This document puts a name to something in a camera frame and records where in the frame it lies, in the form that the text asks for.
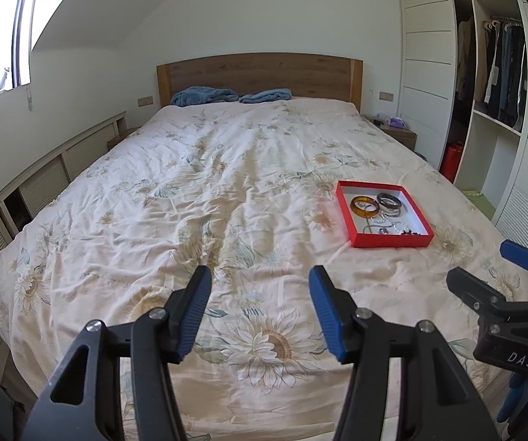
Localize red jewelry box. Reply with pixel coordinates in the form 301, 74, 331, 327
335, 180, 434, 248

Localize silver chain necklace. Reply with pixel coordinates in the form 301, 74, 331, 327
361, 215, 407, 236

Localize amber bangle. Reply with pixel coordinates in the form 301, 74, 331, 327
349, 195, 380, 219

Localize dark brown bangle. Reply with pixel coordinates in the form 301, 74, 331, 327
376, 192, 403, 212

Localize silver bangle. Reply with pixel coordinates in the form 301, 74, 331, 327
380, 206, 405, 218

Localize gloved right hand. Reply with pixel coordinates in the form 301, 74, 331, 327
496, 372, 528, 423

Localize wooden nightstand right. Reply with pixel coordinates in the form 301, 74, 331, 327
369, 115, 417, 151

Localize floral bed duvet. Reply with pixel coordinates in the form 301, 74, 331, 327
0, 98, 528, 440

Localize hanging clothes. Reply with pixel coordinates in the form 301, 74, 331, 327
455, 18, 527, 132

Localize white wardrobe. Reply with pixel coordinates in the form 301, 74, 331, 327
398, 0, 528, 246

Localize low white cabinet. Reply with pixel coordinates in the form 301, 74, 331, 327
0, 110, 127, 369

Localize blue pillow left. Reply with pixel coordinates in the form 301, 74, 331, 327
170, 86, 239, 108

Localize blue pillow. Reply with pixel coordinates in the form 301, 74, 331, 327
238, 88, 293, 104
170, 86, 239, 108

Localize blue pillow right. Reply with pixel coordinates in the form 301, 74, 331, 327
238, 88, 293, 104

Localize wooden headboard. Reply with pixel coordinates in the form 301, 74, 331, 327
156, 52, 363, 108

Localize wall socket right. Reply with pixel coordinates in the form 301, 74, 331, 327
380, 92, 394, 101

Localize wall socket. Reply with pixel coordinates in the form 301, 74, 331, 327
380, 92, 394, 101
137, 96, 153, 108

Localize wall socket left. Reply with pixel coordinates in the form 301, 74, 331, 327
137, 96, 153, 108

